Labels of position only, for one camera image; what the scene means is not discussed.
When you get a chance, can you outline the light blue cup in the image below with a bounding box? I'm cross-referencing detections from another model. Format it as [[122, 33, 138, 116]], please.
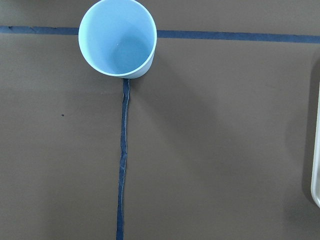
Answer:
[[78, 0, 157, 79]]

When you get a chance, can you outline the cream rabbit tray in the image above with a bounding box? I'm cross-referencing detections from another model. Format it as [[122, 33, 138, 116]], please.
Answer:
[[310, 96, 320, 207]]

